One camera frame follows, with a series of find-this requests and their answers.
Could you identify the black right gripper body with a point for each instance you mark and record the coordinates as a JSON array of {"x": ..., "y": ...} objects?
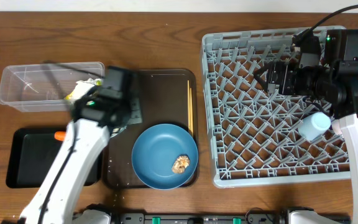
[{"x": 293, "y": 82}]

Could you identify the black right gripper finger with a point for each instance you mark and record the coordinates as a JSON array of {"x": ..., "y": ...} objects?
[
  {"x": 258, "y": 76},
  {"x": 264, "y": 68}
]

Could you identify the light blue cup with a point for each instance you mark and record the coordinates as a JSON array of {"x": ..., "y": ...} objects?
[{"x": 314, "y": 125}]

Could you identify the yellow snack wrapper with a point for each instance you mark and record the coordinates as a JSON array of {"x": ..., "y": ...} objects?
[{"x": 97, "y": 81}]

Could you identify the orange carrot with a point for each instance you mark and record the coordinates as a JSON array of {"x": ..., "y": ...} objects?
[{"x": 60, "y": 135}]

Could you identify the pink cup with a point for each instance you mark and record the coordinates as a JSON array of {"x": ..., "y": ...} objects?
[{"x": 336, "y": 127}]

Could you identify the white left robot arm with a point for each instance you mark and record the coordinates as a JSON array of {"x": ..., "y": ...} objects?
[{"x": 100, "y": 107}]

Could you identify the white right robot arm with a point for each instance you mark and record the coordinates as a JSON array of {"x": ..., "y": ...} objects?
[{"x": 328, "y": 73}]

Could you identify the grey dishwasher rack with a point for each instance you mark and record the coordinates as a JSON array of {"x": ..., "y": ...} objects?
[{"x": 253, "y": 135}]

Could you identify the black waste tray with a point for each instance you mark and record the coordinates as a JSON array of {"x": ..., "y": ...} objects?
[{"x": 33, "y": 151}]

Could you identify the wooden chopstick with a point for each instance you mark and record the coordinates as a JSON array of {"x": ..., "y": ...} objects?
[
  {"x": 191, "y": 127},
  {"x": 188, "y": 101}
]

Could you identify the brown serving tray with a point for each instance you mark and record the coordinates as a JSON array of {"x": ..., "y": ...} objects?
[{"x": 163, "y": 100}]

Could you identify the brown food scrap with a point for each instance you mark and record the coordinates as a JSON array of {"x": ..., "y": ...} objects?
[{"x": 180, "y": 165}]

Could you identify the dark blue plate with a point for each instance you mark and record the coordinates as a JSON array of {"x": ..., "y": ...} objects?
[{"x": 155, "y": 152}]

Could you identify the clear plastic bin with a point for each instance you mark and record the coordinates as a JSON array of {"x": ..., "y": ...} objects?
[{"x": 42, "y": 87}]

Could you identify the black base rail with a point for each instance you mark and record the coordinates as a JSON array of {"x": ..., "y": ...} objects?
[{"x": 197, "y": 218}]

